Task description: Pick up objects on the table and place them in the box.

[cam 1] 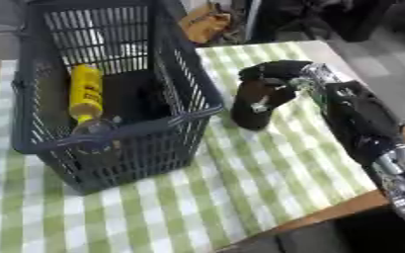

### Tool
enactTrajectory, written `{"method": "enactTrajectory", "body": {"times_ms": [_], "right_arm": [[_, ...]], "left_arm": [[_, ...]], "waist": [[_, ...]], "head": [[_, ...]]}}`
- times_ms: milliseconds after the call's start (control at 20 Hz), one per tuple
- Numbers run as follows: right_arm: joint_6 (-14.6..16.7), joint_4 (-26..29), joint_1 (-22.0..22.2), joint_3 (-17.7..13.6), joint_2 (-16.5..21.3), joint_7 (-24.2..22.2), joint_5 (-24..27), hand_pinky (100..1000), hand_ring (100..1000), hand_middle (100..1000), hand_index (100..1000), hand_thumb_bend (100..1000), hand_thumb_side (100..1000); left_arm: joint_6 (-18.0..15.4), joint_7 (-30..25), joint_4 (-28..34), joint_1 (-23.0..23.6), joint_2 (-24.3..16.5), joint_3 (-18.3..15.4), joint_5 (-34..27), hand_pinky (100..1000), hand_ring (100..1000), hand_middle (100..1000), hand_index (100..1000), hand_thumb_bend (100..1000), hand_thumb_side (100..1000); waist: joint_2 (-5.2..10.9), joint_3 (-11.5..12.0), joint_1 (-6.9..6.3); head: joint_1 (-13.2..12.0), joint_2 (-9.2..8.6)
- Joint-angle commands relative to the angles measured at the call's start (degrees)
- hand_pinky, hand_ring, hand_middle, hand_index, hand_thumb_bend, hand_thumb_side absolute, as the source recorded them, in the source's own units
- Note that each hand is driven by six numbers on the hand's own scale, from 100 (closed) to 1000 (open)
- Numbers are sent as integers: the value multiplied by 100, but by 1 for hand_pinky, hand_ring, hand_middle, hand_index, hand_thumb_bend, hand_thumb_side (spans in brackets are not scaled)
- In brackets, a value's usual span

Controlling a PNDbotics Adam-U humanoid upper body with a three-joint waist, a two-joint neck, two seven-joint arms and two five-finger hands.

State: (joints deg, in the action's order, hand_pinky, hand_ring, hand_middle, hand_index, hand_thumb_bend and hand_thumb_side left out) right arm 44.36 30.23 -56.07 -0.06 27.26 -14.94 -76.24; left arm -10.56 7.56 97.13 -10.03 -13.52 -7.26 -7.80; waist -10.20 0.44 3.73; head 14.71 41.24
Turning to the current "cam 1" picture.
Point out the clear glass cup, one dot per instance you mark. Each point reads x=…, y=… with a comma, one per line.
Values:
x=99, y=131

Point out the tan paper bag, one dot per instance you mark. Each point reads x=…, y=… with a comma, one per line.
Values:
x=205, y=23

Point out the dark blue plastic basket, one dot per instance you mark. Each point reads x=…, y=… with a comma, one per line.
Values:
x=131, y=108

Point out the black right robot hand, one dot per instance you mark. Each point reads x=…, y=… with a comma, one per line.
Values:
x=258, y=99

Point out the yellow bottle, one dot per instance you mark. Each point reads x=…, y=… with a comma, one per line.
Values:
x=85, y=93

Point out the silver and black right robot arm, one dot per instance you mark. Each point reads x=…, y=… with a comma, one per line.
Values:
x=361, y=122

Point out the black chair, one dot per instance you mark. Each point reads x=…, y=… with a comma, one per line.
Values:
x=321, y=16

